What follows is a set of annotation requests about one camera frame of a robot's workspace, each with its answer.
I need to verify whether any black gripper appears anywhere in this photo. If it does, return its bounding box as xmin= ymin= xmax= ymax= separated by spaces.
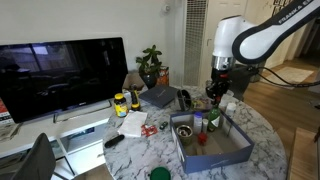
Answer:
xmin=205 ymin=69 xmax=230 ymax=99

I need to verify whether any green glass bottle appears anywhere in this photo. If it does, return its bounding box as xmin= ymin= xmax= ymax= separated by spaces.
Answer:
xmin=208 ymin=105 xmax=220 ymax=132

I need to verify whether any white franka robot arm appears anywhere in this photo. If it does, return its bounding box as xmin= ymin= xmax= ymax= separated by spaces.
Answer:
xmin=206 ymin=0 xmax=320 ymax=100

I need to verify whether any white pill bottle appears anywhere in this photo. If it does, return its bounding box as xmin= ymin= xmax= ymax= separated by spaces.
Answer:
xmin=225 ymin=103 xmax=236 ymax=117

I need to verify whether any white bottle blue cap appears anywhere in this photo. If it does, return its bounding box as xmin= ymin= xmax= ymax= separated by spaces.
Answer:
xmin=193 ymin=112 xmax=202 ymax=134

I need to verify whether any blue cardboard box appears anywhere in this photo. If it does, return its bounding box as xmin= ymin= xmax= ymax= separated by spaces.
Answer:
xmin=170 ymin=112 xmax=254 ymax=174

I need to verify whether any yellow black bottle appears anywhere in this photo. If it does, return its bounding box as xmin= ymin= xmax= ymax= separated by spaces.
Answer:
xmin=130 ymin=84 xmax=140 ymax=111

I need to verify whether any clear plastic cup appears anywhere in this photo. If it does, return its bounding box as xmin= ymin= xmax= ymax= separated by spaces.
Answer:
xmin=219 ymin=90 xmax=234 ymax=111

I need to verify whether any yellow printed packet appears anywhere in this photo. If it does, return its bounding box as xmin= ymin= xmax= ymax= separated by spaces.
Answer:
xmin=192 ymin=98 xmax=212 ymax=110

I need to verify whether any orange snack bag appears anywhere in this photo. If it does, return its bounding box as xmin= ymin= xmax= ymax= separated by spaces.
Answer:
xmin=157 ymin=66 xmax=169 ymax=85

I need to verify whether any red capped jar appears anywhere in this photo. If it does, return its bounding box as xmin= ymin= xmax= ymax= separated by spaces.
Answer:
xmin=198 ymin=132 xmax=208 ymax=145

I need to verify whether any round metal tin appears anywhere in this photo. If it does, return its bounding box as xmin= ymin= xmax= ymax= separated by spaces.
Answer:
xmin=176 ymin=125 xmax=193 ymax=145

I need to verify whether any small dark car key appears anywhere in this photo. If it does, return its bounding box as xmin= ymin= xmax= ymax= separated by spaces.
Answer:
xmin=160 ymin=122 xmax=168 ymax=130

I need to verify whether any potted green plant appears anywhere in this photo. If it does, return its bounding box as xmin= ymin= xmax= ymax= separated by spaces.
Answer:
xmin=136 ymin=45 xmax=162 ymax=89

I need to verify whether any red snack packet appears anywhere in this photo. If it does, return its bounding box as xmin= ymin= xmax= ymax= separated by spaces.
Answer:
xmin=141 ymin=124 xmax=158 ymax=137

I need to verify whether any white paper sheet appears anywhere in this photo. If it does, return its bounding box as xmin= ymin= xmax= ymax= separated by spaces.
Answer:
xmin=118 ymin=111 xmax=147 ymax=137

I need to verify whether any yellow vitamin jar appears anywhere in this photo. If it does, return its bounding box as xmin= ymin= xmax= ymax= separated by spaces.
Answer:
xmin=114 ymin=93 xmax=128 ymax=117

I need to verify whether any green round lid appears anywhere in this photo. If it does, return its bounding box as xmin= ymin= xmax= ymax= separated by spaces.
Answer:
xmin=150 ymin=167 xmax=171 ymax=180

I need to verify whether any black remote control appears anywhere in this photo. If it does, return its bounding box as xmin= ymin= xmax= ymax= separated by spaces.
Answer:
xmin=104 ymin=135 xmax=125 ymax=148

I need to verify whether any white tv stand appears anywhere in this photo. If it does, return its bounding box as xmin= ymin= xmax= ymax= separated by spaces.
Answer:
xmin=0 ymin=100 xmax=114 ymax=179

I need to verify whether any black flat screen television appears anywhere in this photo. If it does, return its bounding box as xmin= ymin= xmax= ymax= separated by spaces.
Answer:
xmin=0 ymin=37 xmax=128 ymax=123

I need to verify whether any black chair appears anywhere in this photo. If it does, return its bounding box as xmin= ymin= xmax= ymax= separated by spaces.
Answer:
xmin=0 ymin=133 xmax=56 ymax=180

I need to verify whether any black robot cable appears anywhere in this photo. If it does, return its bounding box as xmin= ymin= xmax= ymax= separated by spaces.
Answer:
xmin=247 ymin=65 xmax=320 ymax=89

